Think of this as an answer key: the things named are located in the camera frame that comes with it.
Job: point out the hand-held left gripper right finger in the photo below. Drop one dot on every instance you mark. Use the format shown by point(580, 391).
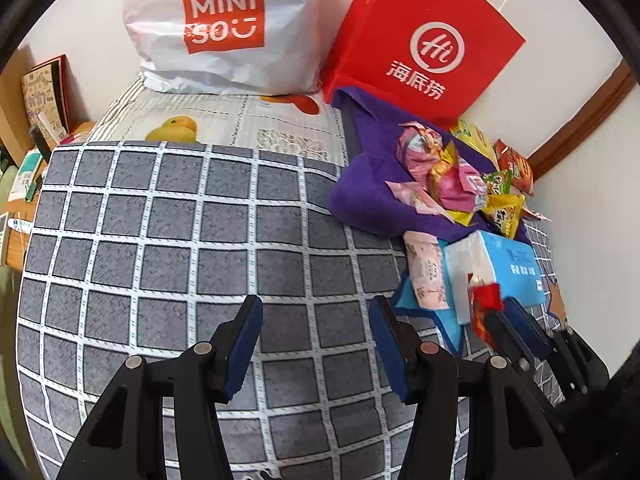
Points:
point(395, 350)

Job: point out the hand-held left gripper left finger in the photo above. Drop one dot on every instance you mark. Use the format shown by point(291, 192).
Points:
point(242, 350)

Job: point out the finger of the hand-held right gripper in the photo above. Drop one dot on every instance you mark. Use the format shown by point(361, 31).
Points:
point(577, 365)
point(522, 330)

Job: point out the red pink snack packet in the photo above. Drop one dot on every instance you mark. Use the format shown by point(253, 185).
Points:
point(485, 305)

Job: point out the blue tissue box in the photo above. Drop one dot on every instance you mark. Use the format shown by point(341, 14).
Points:
point(515, 270)

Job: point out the pale pink floral packet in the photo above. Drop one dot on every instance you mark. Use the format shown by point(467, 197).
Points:
point(425, 270)

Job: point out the yellow snack packet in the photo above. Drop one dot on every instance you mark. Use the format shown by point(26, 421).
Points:
point(505, 212)

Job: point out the green snack packet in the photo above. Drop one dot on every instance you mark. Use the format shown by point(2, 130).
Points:
point(497, 182)

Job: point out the white pink stick packet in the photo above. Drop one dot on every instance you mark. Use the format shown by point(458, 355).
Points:
point(420, 200)

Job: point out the magenta snack packet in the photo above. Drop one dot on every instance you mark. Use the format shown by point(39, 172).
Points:
point(462, 185)

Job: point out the purple cloth bag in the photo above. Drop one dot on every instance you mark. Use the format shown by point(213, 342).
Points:
point(375, 170)

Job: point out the yellow green candy packet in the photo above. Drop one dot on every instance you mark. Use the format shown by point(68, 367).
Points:
point(442, 165)

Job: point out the pink wrapper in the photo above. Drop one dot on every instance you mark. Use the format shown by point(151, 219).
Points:
point(417, 150)

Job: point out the grey checkered cloth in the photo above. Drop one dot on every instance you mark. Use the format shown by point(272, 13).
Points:
point(175, 260)

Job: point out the orange chips bag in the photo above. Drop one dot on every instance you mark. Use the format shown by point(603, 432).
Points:
point(515, 165)

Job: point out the yellow chips bag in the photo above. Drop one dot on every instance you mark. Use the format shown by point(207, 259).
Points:
point(467, 135)

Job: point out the newspaper print cloth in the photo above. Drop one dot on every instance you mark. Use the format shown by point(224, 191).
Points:
point(225, 120)

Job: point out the green white small box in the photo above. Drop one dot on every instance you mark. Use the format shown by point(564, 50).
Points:
point(27, 175)

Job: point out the white plastic shopping bag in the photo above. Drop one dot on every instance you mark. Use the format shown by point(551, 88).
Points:
point(225, 65)

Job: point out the patterned book box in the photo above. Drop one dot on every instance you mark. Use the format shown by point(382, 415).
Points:
point(45, 100)

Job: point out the red paper bag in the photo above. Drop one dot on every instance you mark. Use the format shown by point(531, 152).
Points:
point(415, 15)

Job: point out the brown wooden door frame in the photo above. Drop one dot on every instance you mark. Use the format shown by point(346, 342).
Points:
point(590, 110)

